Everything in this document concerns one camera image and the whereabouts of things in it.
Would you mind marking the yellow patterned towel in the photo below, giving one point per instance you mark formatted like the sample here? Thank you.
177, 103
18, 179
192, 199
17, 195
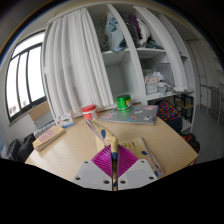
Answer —
100, 131

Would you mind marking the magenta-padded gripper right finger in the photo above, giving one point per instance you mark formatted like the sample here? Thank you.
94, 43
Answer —
135, 175

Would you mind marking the red and black bag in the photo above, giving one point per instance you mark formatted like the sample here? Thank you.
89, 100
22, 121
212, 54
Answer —
191, 141

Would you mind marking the white shelf unit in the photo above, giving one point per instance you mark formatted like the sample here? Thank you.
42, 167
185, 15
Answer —
133, 73

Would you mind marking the dark metal stool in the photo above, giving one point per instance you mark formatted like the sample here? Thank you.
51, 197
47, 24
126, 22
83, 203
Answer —
185, 106

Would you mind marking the white radiator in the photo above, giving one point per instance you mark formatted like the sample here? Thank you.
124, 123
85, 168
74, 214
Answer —
45, 128

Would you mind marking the colourful patterned storage box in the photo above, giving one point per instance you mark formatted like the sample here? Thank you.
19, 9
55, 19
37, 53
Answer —
168, 113

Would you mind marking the white jar with red lid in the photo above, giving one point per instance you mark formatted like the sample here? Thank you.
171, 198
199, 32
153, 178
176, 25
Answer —
89, 112

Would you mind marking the grey laptop with stickers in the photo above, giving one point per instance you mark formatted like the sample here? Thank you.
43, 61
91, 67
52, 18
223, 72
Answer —
133, 116

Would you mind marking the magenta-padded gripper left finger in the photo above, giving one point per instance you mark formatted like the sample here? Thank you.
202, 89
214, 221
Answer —
93, 175

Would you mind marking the white curtain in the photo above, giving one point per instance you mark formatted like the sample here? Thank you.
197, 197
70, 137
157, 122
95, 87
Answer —
75, 63

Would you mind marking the black chair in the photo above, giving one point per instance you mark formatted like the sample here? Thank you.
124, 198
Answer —
20, 148

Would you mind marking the green round container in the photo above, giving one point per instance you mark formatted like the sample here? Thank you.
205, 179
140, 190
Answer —
123, 103

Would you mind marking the brown cardboard box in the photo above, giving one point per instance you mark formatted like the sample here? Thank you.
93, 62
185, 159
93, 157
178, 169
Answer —
40, 113

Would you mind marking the dark-framed arched window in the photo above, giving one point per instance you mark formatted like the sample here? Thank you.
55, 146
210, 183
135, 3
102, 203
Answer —
25, 76

